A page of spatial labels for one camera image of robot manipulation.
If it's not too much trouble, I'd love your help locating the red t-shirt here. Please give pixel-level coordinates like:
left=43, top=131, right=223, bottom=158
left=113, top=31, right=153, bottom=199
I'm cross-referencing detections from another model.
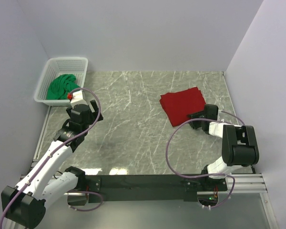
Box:
left=159, top=87, right=206, bottom=127

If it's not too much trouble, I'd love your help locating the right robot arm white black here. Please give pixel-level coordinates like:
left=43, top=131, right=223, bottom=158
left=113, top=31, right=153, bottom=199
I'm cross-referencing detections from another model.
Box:
left=188, top=104, right=259, bottom=190

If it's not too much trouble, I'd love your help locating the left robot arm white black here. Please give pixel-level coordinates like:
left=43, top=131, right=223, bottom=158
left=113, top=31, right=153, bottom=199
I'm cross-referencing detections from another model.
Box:
left=1, top=99, right=103, bottom=229

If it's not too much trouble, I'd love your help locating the green t-shirt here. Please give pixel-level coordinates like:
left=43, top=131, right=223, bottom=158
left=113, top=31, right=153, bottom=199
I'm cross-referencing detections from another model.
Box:
left=46, top=74, right=79, bottom=100

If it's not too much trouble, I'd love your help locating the white plastic laundry basket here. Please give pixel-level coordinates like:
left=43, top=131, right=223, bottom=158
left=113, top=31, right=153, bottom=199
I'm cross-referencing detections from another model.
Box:
left=34, top=57, right=88, bottom=106

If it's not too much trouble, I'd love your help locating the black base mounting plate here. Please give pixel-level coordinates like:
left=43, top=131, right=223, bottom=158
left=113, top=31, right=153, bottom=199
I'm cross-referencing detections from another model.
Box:
left=61, top=174, right=228, bottom=205

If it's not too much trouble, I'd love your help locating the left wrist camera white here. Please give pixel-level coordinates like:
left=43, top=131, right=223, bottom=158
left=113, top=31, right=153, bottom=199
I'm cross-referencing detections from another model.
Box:
left=67, top=90, right=87, bottom=107

